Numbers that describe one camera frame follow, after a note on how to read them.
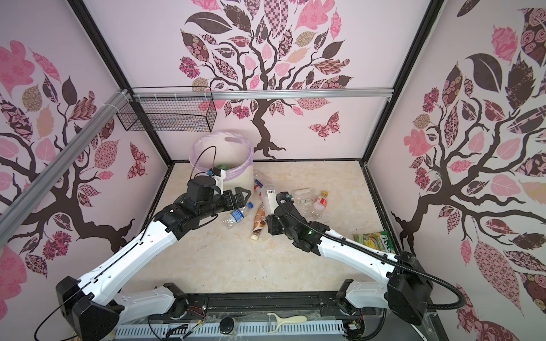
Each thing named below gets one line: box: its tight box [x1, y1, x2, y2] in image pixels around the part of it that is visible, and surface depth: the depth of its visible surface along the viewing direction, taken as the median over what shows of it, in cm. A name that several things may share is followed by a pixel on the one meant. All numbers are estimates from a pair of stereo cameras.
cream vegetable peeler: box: [266, 312, 308, 334], surface depth 72 cm
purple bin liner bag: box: [189, 130, 254, 182], surface depth 93 cm
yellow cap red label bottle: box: [310, 190, 330, 220], surface depth 99 cm
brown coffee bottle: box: [250, 204, 267, 241], surface depth 93 cm
